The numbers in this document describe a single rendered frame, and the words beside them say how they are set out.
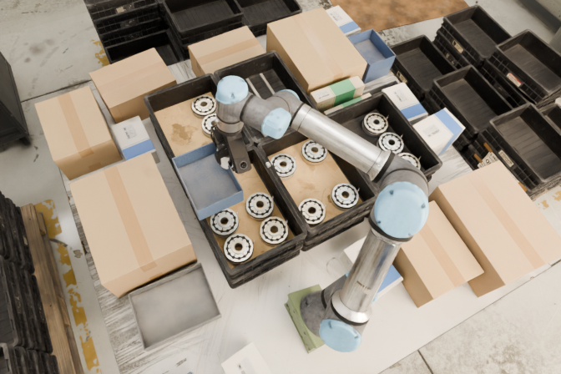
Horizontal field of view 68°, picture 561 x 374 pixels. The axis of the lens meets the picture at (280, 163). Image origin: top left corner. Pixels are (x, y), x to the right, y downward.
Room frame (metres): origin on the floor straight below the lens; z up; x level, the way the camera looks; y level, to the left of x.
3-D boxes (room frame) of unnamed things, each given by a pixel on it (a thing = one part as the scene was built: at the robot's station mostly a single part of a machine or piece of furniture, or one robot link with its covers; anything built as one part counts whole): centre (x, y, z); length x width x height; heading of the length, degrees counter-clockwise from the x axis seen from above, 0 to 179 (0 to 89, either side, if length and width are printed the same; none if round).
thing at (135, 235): (0.51, 0.50, 0.80); 0.40 x 0.30 x 0.20; 34
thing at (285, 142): (0.76, -0.14, 0.87); 0.40 x 0.30 x 0.11; 35
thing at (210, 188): (0.58, 0.22, 1.10); 0.20 x 0.15 x 0.07; 34
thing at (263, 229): (0.53, -0.01, 0.86); 0.10 x 0.10 x 0.01
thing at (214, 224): (0.54, 0.17, 0.86); 0.10 x 0.10 x 0.01
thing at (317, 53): (1.43, -0.09, 0.80); 0.40 x 0.30 x 0.20; 34
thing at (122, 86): (1.14, 0.67, 0.78); 0.30 x 0.22 x 0.16; 130
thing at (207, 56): (1.36, 0.30, 0.78); 0.30 x 0.22 x 0.16; 126
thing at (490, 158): (1.17, -1.14, 0.41); 0.31 x 0.02 x 0.16; 33
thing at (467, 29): (2.16, -1.15, 0.31); 0.40 x 0.30 x 0.34; 33
